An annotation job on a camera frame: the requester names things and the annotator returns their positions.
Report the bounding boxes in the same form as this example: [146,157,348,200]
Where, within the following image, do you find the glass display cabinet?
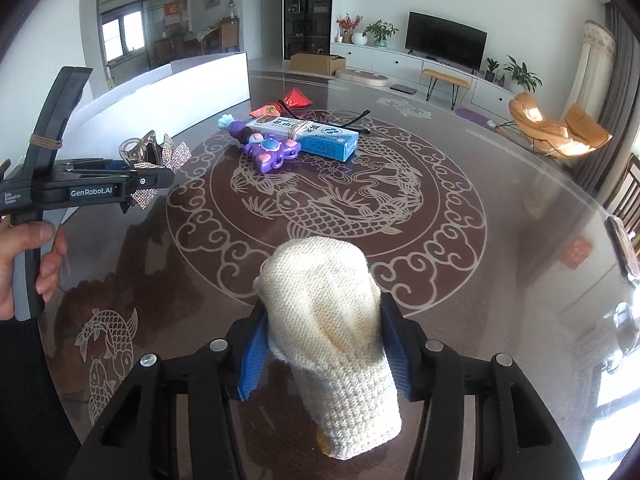
[283,0,335,61]

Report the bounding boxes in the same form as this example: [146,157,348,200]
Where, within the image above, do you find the black eyeglasses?
[277,99,372,136]

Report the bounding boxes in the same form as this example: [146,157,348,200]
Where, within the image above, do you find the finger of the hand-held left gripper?
[118,168,176,211]

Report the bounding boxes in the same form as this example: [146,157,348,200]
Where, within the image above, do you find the wooden sideboard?
[218,17,241,54]

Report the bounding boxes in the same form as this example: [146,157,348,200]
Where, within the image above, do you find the red flowers in vase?
[335,13,364,44]

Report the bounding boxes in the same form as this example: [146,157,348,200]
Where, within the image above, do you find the red drawstring pouch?
[281,87,315,110]

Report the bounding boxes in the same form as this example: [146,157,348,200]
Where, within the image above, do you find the leafy green potted plant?
[363,19,400,49]

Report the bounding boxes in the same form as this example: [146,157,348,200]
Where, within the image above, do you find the white television cabinet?
[330,42,527,111]

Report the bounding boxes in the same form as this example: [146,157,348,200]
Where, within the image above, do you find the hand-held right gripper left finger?
[80,302,272,480]

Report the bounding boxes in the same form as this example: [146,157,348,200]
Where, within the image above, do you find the wooden bench with metal legs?
[421,68,472,110]

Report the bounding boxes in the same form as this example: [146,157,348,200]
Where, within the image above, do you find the cloth-covered standing air conditioner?
[575,19,619,111]

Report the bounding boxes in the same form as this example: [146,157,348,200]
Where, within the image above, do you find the brown cardboard box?
[288,52,347,77]

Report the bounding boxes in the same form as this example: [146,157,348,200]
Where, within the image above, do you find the wooden chair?
[602,154,640,257]

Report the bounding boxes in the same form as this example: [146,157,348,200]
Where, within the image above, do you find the patterned glass desktop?
[0,67,640,480]

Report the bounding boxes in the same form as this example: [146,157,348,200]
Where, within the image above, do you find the grey curtain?
[575,2,640,202]

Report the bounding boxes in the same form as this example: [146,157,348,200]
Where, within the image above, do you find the white door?
[259,0,284,61]

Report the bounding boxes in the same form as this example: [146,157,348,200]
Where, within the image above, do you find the purple floor mat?
[453,107,494,129]

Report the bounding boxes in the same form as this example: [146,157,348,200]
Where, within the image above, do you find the orange lounge chair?
[508,91,614,159]

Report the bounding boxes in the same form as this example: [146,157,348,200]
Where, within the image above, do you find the person's left hand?
[0,159,69,322]

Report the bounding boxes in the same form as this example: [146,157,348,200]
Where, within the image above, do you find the blue white medicine box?
[248,114,360,163]

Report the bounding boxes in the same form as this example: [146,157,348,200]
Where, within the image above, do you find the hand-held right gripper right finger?
[377,292,584,480]

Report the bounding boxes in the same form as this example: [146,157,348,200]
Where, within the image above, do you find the round beige cushion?
[334,68,390,86]

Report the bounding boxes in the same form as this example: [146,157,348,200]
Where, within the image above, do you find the black flat television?
[404,11,489,70]

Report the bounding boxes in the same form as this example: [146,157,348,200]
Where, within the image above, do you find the broad-leaf potted plant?
[502,54,543,94]

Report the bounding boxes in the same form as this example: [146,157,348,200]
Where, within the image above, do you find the tan elastic band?
[29,133,64,151]

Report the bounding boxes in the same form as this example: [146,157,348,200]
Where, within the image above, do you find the cream knitted mitten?
[252,236,404,460]

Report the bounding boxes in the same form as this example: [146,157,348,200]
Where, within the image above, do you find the rhinestone bow claw clip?
[118,129,192,209]

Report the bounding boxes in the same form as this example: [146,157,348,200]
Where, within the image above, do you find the purple plastic toy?
[217,113,301,175]

